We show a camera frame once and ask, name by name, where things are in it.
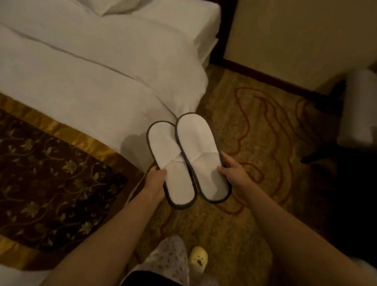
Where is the white pillow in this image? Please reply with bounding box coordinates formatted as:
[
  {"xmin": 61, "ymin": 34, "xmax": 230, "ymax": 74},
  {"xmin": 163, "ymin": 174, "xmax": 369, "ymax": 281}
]
[{"xmin": 70, "ymin": 0, "xmax": 156, "ymax": 20}]

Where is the person's left forearm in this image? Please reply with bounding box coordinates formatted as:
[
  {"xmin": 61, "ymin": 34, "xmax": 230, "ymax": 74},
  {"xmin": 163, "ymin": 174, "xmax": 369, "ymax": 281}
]
[{"xmin": 0, "ymin": 194, "xmax": 165, "ymax": 286}]

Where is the person's left hand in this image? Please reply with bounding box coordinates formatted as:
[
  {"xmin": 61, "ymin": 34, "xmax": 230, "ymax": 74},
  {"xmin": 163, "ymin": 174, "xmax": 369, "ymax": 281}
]
[{"xmin": 137, "ymin": 164, "xmax": 171, "ymax": 208}]

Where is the white bed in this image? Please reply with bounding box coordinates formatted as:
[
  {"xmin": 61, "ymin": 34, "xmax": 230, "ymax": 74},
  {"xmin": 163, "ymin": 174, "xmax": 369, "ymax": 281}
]
[{"xmin": 0, "ymin": 0, "xmax": 248, "ymax": 286}]

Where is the person's right forearm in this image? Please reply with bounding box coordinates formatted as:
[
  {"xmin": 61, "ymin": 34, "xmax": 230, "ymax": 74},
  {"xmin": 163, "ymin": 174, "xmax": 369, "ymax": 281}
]
[{"xmin": 242, "ymin": 173, "xmax": 372, "ymax": 286}]

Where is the grey upholstered armchair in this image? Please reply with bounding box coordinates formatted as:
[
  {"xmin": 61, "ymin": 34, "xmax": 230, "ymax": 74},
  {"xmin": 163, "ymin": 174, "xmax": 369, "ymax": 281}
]
[{"xmin": 330, "ymin": 68, "xmax": 377, "ymax": 159}]

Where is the person's right hand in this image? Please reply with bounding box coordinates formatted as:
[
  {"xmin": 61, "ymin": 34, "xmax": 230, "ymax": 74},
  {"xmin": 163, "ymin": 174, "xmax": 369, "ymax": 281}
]
[{"xmin": 215, "ymin": 148, "xmax": 258, "ymax": 200}]

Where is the person's yellow right shoe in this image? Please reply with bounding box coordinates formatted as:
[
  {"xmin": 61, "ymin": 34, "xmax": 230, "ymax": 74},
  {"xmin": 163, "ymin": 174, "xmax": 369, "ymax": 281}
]
[{"xmin": 188, "ymin": 245, "xmax": 210, "ymax": 275}]

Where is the white slipper dark trim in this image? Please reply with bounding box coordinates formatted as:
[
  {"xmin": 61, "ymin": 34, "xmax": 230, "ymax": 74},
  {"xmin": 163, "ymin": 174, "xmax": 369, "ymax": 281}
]
[
  {"xmin": 173, "ymin": 109, "xmax": 234, "ymax": 208},
  {"xmin": 144, "ymin": 118, "xmax": 199, "ymax": 213}
]

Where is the patterned olive carpet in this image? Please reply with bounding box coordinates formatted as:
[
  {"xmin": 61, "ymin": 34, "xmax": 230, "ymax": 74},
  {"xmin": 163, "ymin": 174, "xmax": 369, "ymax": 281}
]
[{"xmin": 108, "ymin": 48, "xmax": 377, "ymax": 286}]

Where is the brown gold floral bed runner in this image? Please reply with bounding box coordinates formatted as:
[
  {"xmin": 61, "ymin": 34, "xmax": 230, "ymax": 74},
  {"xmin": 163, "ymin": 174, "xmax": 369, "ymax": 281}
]
[{"xmin": 0, "ymin": 62, "xmax": 154, "ymax": 277}]

